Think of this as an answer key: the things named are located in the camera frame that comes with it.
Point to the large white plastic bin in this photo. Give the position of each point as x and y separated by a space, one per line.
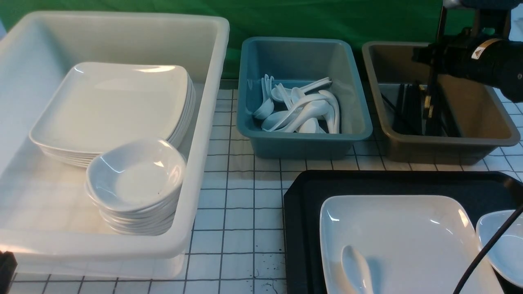
47 220

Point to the white square rice plate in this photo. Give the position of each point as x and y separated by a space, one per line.
414 244

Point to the pile of white spoons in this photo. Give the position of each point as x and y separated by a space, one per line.
311 109

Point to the black serving tray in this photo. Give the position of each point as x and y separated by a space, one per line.
478 192

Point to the brown plastic bin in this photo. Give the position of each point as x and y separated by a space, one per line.
480 116

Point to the green cloth backdrop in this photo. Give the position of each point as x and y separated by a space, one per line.
354 21

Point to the bundle of black chopsticks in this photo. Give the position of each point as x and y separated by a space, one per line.
405 103

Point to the stack of white bowls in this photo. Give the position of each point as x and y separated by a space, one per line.
136 186

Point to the teal plastic bin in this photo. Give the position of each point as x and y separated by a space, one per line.
296 62

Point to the stack of white square plates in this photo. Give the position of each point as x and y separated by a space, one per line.
100 106

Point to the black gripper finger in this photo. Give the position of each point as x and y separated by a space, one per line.
8 265

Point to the white soup spoon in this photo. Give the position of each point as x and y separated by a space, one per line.
356 271

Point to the white small bowl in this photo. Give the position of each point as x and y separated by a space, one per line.
506 256

